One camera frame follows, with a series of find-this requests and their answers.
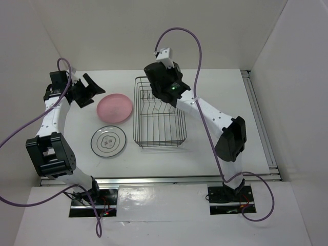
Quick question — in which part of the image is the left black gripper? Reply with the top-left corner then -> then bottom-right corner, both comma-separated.
67,73 -> 105,109

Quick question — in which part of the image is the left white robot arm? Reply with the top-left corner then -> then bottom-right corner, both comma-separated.
26,71 -> 105,204

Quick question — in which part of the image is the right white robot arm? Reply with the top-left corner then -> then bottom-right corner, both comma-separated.
144,63 -> 247,201

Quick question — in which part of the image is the pink plastic plate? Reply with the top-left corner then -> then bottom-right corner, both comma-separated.
96,93 -> 133,124

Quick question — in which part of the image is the white plate with dark rim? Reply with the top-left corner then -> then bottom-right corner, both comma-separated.
90,126 -> 127,158

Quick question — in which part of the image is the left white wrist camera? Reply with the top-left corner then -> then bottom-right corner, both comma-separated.
66,67 -> 79,85

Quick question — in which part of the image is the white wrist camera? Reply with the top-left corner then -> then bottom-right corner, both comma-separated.
154,47 -> 175,69
66,67 -> 79,85

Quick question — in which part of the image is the metal wire dish rack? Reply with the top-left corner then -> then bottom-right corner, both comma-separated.
133,77 -> 187,149

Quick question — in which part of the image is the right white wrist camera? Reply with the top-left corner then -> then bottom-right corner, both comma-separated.
154,47 -> 175,69

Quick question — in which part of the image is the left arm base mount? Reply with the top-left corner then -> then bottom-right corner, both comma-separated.
66,188 -> 118,218

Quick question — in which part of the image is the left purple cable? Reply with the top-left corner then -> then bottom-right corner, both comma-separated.
0,58 -> 118,237

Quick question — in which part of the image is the aluminium side rail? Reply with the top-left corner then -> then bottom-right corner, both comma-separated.
240,70 -> 282,181

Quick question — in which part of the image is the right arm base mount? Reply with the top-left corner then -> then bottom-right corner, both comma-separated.
205,186 -> 256,215

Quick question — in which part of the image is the aluminium front rail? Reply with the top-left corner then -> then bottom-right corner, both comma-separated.
40,174 -> 281,187

